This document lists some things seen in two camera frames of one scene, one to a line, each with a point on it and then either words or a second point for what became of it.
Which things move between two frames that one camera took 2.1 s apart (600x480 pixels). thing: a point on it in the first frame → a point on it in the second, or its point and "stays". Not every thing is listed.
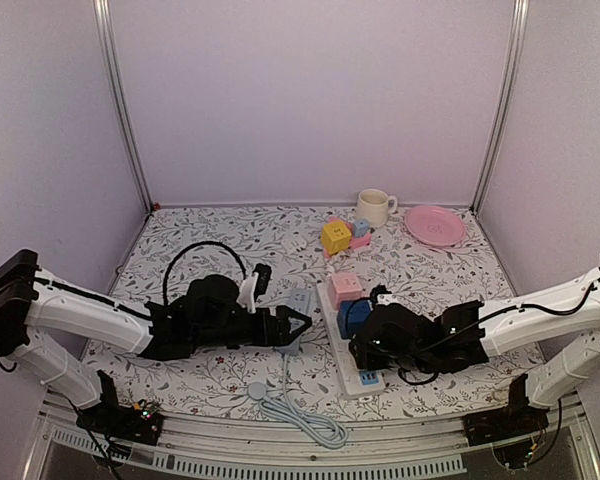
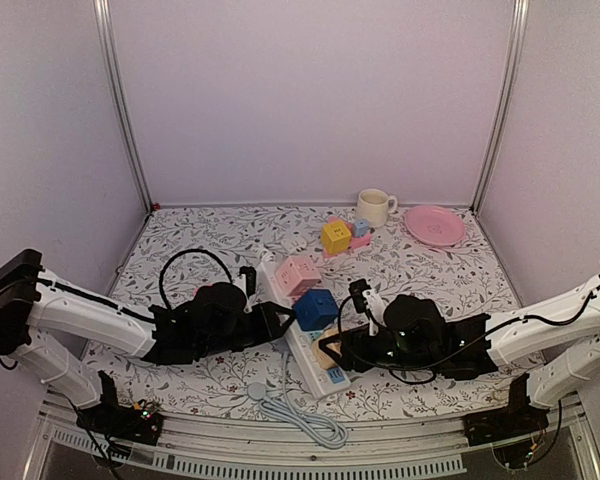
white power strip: (355, 383) → (321, 379)
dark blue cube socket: (351, 315) → (316, 309)
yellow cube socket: (335, 236) stays
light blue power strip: (323, 434) stays
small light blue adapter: (360, 228) stays
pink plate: (435, 225) stays
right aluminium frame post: (520, 16) stays
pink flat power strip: (356, 242) stays
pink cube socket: (343, 287) → (297, 275)
